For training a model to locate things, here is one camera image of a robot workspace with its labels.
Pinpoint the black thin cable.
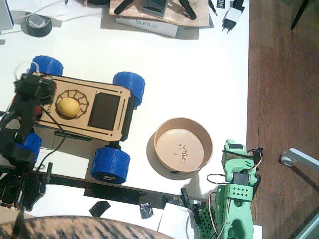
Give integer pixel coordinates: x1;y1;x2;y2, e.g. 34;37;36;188
36;123;66;172

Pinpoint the brown wooden board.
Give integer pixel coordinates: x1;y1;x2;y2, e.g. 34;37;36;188
109;0;210;27

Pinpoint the yellow lemon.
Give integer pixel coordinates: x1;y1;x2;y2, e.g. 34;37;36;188
55;97;81;119

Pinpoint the black spring clamp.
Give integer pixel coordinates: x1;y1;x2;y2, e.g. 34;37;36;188
180;188;203;225

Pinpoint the dark grey sheet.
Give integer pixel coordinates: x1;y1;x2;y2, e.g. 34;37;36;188
100;9;214;40

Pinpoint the grey flat device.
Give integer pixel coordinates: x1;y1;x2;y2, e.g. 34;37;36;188
0;0;14;34

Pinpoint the black tripod leg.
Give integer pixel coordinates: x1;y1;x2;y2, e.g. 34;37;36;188
178;0;197;20
114;0;135;14

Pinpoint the black flat rail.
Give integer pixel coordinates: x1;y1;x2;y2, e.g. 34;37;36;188
34;171;180;210

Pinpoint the black tape piece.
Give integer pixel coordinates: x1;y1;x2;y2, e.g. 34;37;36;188
89;200;112;217

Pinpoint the white black power adapter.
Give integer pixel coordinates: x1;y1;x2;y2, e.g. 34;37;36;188
221;0;246;33

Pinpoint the black tape roll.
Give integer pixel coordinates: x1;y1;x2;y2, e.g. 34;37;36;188
20;14;53;38

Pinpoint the white paper sheet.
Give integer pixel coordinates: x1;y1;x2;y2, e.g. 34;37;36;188
157;203;262;239

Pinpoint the grey metal bar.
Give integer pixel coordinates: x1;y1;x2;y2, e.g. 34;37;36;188
290;206;319;239

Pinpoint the brown striped blurry object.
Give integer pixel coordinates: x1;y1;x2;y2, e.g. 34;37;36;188
0;206;172;239

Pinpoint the white cable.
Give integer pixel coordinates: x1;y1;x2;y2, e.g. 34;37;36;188
0;0;103;35

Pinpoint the black furniture leg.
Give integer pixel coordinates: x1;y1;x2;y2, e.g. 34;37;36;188
291;0;312;30

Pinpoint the grey metal leg with caster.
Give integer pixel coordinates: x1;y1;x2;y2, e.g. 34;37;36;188
280;148;319;190

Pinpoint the white printed carton box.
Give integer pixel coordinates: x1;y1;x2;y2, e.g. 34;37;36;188
116;16;179;38

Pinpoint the wooden rover with blue wheels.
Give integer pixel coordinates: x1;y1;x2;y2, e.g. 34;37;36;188
14;55;146;185

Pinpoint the crumpled shiny black scrap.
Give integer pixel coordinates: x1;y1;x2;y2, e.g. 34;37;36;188
139;203;154;220

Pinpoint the black looped cable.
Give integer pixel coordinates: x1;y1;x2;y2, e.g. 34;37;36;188
206;173;228;185

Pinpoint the grey box device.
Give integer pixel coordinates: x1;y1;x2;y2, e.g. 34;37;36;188
139;0;168;18

